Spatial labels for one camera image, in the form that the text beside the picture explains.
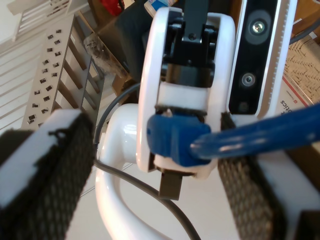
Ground black bag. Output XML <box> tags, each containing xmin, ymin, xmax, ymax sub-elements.
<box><xmin>117</xmin><ymin>4</ymin><xmax>157</xmax><ymax>81</ymax></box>

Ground red object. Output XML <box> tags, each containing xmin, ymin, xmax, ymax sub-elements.
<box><xmin>100</xmin><ymin>0</ymin><xmax>124</xmax><ymax>16</ymax></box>

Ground white slatted rack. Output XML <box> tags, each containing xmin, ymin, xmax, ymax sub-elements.
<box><xmin>7</xmin><ymin>0</ymin><xmax>73</xmax><ymax>42</ymax></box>

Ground gripper camera bar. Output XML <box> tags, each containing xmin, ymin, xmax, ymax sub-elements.
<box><xmin>226</xmin><ymin>0</ymin><xmax>299</xmax><ymax>120</ymax></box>

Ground pale woven herringbone mat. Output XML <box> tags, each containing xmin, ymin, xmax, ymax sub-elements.
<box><xmin>284</xmin><ymin>39</ymin><xmax>320</xmax><ymax>103</ymax></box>

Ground clear plastic wrap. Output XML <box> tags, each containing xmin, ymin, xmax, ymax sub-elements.
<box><xmin>84</xmin><ymin>34</ymin><xmax>130</xmax><ymax>79</ymax></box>

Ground blue network cable clear plug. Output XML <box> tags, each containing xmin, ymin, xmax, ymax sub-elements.
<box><xmin>146</xmin><ymin>101</ymin><xmax>320</xmax><ymax>168</ymax></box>

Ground white slotted shelf frame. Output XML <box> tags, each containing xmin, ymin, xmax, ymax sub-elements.
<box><xmin>21</xmin><ymin>13</ymin><xmax>106</xmax><ymax>130</ymax></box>

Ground white box red stripe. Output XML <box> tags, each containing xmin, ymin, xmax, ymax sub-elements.
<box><xmin>281</xmin><ymin>74</ymin><xmax>320</xmax><ymax>118</ymax></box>

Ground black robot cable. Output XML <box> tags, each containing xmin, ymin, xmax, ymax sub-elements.
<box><xmin>92</xmin><ymin>82</ymin><xmax>202</xmax><ymax>240</ymax></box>

